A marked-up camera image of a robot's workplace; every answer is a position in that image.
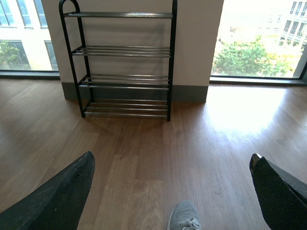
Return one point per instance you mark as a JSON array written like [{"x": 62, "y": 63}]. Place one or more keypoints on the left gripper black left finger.
[{"x": 57, "y": 204}]

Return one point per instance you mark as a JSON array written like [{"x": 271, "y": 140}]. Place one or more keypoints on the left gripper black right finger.
[{"x": 282, "y": 197}]

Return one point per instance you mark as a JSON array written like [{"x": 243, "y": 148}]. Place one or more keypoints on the grey sneaker with navy lining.
[{"x": 184, "y": 217}]

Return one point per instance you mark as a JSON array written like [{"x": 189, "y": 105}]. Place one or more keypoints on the black metal shoe rack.
[{"x": 122, "y": 63}]

